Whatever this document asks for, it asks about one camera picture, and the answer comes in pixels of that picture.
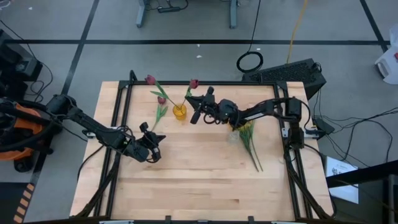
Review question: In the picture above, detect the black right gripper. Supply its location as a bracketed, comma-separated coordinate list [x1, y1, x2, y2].
[185, 86, 239, 125]

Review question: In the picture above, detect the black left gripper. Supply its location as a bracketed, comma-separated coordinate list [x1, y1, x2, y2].
[126, 121, 167, 163]

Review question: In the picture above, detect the red artificial tulip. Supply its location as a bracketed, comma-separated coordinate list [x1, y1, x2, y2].
[151, 95, 169, 131]
[181, 78, 200, 110]
[145, 74, 183, 110]

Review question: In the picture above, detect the yellow artificial tulip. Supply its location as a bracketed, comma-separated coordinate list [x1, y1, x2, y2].
[248, 120, 264, 172]

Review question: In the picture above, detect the yellow glass vase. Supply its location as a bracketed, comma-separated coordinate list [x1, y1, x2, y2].
[172, 103, 188, 121]

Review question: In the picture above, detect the clear glass vase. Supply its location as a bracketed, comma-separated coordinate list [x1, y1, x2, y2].
[228, 130, 241, 144]

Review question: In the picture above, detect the grey desk leg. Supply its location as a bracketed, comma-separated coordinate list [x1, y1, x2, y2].
[136, 0, 147, 29]
[229, 0, 239, 30]

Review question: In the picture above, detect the black power strip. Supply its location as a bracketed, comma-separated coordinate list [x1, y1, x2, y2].
[157, 6, 182, 14]

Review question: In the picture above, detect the black power adapter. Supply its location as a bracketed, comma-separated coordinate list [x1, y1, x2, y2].
[312, 117, 336, 135]

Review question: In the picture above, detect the orange and black vacuum cleaner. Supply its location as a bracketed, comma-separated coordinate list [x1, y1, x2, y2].
[0, 98, 63, 174]

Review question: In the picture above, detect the white printed paper sheet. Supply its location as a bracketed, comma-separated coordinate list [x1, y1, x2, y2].
[325, 155, 360, 205]

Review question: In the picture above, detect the black equipment case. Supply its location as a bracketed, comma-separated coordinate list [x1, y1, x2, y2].
[0, 29, 44, 100]

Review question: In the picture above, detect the black desk edge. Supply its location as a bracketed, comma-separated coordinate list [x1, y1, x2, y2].
[326, 160, 398, 224]

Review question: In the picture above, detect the black metal table frame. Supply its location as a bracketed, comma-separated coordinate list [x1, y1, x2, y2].
[74, 70, 338, 220]

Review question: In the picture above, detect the coiled black cable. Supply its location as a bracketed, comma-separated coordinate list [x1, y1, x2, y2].
[236, 0, 264, 74]

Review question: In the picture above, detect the yellow cable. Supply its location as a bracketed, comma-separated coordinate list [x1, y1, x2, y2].
[285, 0, 309, 64]

